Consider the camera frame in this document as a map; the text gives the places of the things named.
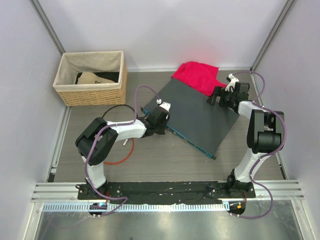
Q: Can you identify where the wicker basket with liner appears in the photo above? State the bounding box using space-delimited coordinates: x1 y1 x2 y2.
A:
53 50 128 107

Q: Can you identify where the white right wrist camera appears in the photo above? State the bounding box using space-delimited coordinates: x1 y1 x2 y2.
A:
225 73 239 93

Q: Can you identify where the pink red cloth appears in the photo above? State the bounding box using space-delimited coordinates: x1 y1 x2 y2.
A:
171 61 227 97

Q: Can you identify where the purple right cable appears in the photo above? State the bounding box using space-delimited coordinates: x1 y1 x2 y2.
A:
232 70 287 220

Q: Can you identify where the slotted cable duct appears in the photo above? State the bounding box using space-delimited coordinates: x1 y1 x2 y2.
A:
42 201 230 212

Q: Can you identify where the grey blue network switch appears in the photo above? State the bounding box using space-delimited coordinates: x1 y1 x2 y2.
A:
158 78 239 159

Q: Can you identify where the red ethernet cable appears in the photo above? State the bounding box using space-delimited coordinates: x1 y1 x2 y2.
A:
103 138 135 165

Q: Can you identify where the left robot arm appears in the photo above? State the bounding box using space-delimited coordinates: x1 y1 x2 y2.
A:
75 107 170 189

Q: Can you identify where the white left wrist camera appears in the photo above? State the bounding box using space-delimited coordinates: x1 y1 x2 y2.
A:
156 98 171 114

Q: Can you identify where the black ethernet cable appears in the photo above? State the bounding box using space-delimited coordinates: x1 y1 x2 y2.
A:
101 104 140 121

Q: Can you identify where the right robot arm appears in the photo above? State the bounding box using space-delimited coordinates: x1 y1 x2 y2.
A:
207 81 286 198

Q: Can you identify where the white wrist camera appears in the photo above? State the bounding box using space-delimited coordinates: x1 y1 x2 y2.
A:
225 73 239 93
156 98 171 114

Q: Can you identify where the beige and black cloth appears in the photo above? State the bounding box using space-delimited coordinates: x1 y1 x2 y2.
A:
75 71 119 85

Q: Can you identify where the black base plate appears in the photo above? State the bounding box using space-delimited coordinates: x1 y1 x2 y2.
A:
76 181 257 205

